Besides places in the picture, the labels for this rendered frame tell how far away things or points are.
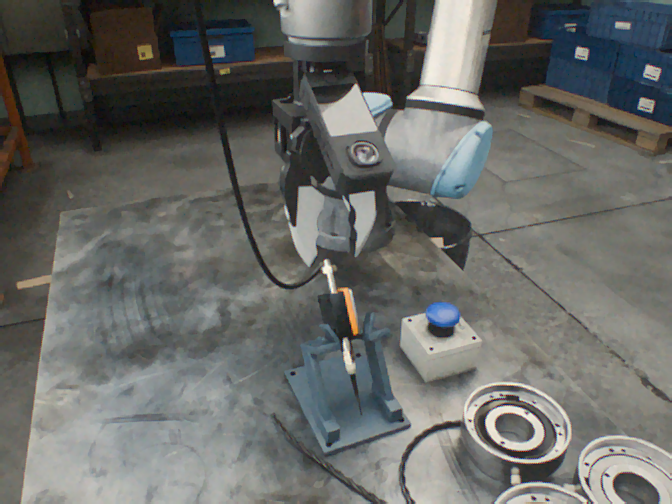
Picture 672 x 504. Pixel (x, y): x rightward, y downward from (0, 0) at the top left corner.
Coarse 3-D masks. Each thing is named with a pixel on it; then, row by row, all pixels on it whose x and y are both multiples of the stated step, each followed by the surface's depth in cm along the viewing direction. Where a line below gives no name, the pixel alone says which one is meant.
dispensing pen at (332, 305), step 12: (324, 264) 59; (336, 288) 59; (324, 300) 58; (336, 300) 57; (324, 312) 59; (336, 312) 57; (336, 324) 57; (348, 324) 57; (336, 336) 57; (348, 336) 57; (348, 348) 58; (348, 360) 58; (348, 372) 58; (360, 408) 58
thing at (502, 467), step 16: (496, 384) 59; (512, 384) 59; (480, 400) 59; (528, 400) 59; (544, 400) 58; (464, 416) 56; (496, 416) 57; (512, 416) 58; (528, 416) 57; (560, 416) 56; (464, 432) 55; (496, 432) 55; (528, 432) 57; (480, 448) 53; (512, 448) 54; (528, 448) 53; (560, 448) 53; (480, 464) 54; (496, 464) 52; (512, 464) 51; (528, 464) 51; (544, 464) 51; (560, 464) 53; (528, 480) 53
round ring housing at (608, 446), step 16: (592, 448) 53; (608, 448) 53; (624, 448) 53; (640, 448) 53; (656, 448) 52; (576, 464) 52; (592, 464) 52; (624, 464) 52; (656, 464) 52; (576, 480) 50; (608, 480) 50; (624, 480) 52; (640, 480) 51; (656, 480) 50; (592, 496) 48; (608, 496) 49; (640, 496) 52; (656, 496) 50
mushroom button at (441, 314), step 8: (432, 304) 66; (440, 304) 66; (448, 304) 66; (432, 312) 65; (440, 312) 65; (448, 312) 65; (456, 312) 65; (432, 320) 64; (440, 320) 64; (448, 320) 64; (456, 320) 64; (440, 328) 66
